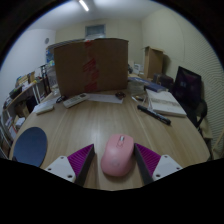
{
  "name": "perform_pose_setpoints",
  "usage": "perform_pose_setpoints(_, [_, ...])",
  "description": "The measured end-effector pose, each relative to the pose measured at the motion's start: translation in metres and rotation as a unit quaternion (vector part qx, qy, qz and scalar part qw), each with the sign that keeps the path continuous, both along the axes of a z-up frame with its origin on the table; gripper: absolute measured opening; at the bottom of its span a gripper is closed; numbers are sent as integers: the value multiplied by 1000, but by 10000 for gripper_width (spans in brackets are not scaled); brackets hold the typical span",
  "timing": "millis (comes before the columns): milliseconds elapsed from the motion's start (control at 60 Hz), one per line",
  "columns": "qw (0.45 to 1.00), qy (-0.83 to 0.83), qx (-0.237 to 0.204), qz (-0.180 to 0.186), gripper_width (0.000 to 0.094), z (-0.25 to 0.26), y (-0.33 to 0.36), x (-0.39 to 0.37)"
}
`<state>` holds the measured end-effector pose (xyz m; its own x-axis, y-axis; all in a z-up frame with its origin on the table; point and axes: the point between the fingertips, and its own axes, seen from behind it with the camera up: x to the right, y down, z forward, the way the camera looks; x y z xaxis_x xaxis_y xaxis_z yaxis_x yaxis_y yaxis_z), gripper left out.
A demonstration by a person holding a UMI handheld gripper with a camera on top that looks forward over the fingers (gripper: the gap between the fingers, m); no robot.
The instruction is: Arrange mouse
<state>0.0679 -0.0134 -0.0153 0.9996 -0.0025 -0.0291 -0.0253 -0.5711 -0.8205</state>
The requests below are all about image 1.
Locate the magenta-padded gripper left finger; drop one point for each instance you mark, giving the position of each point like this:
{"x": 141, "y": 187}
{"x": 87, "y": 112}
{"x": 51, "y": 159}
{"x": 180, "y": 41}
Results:
{"x": 60, "y": 166}

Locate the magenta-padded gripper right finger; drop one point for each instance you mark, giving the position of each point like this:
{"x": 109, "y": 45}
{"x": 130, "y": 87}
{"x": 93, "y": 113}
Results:
{"x": 166, "y": 166}

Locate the pink computer mouse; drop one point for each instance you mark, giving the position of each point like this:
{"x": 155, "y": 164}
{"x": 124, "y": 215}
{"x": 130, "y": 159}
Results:
{"x": 117, "y": 155}

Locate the dark blue round mouse pad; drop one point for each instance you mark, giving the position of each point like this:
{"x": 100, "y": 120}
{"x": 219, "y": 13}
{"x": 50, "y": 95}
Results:
{"x": 30, "y": 146}

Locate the black marker pen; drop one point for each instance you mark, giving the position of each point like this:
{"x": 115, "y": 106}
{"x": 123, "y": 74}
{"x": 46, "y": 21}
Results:
{"x": 154, "y": 114}

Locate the white open book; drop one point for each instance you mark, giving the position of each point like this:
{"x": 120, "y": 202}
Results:
{"x": 165, "y": 103}

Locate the low shelf unit with books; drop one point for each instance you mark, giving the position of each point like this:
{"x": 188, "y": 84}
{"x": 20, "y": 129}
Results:
{"x": 8, "y": 128}

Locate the black office chair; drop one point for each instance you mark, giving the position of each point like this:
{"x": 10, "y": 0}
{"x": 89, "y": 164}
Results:
{"x": 190, "y": 88}

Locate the dark box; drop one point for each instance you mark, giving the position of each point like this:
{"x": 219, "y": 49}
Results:
{"x": 163, "y": 81}

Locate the small dark clip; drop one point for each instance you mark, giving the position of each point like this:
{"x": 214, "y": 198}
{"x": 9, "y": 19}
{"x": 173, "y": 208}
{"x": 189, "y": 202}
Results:
{"x": 120, "y": 95}

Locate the clear plastic jar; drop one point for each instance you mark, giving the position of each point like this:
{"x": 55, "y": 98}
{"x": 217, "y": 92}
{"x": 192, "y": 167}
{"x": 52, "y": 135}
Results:
{"x": 53, "y": 80}

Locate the black floor stand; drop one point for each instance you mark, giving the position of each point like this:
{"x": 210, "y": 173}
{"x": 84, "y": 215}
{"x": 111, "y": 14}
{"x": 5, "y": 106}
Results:
{"x": 44, "y": 78}

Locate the large brown cardboard box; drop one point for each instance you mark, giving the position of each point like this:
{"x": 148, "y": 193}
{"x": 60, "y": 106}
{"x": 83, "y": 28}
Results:
{"x": 91, "y": 66}

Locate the tall narrow cardboard box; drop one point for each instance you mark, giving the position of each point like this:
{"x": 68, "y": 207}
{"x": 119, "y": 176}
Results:
{"x": 153, "y": 61}

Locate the blue white glass cabinet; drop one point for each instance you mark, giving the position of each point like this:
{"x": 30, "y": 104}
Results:
{"x": 50, "y": 55}

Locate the grey flat board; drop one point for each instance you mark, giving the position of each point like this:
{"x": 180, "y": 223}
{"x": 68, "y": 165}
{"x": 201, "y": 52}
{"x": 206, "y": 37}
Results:
{"x": 65, "y": 43}

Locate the long ceiling light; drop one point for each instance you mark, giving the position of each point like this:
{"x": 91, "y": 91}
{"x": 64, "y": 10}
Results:
{"x": 83, "y": 5}

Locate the wooden wall desk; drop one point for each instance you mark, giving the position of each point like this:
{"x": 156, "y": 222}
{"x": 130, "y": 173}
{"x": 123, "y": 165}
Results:
{"x": 21, "y": 95}

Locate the round wall clock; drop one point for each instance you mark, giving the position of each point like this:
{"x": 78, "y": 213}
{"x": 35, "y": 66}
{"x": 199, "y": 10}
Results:
{"x": 47, "y": 40}

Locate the grey wall window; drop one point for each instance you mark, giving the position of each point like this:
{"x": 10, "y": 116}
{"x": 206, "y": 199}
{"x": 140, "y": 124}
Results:
{"x": 95, "y": 30}

